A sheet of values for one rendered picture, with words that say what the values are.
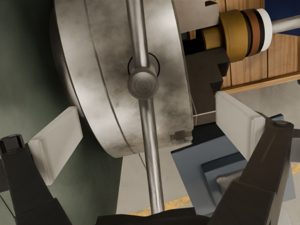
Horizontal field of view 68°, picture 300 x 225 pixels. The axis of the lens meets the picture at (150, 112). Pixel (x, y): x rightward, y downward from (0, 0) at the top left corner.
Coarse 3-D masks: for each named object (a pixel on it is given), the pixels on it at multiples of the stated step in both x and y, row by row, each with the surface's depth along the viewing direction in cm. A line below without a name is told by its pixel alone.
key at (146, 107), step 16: (128, 0) 15; (128, 16) 16; (144, 16) 16; (144, 32) 16; (144, 48) 16; (144, 64) 16; (144, 112) 18; (144, 128) 18; (144, 144) 18; (160, 176) 19; (160, 192) 19; (160, 208) 19
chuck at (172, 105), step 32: (96, 0) 23; (160, 0) 22; (96, 32) 23; (128, 32) 23; (160, 32) 23; (128, 64) 24; (160, 64) 23; (128, 96) 24; (160, 96) 25; (128, 128) 27; (160, 128) 28; (192, 128) 29
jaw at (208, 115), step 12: (216, 48) 35; (192, 60) 34; (204, 60) 34; (216, 60) 34; (228, 60) 33; (192, 72) 33; (204, 72) 33; (216, 72) 33; (192, 84) 32; (204, 84) 32; (216, 84) 32; (192, 96) 31; (204, 96) 31; (192, 108) 31; (204, 108) 30; (204, 120) 32; (180, 132) 31
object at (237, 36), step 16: (224, 16) 34; (240, 16) 34; (256, 16) 34; (208, 32) 35; (224, 32) 33; (240, 32) 33; (256, 32) 34; (208, 48) 35; (240, 48) 34; (256, 48) 35
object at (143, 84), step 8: (152, 64) 21; (136, 72) 15; (144, 72) 15; (152, 72) 15; (128, 80) 15; (136, 80) 15; (144, 80) 15; (152, 80) 15; (128, 88) 15; (136, 88) 15; (144, 88) 15; (152, 88) 15; (136, 96) 16; (144, 96) 16; (152, 96) 16
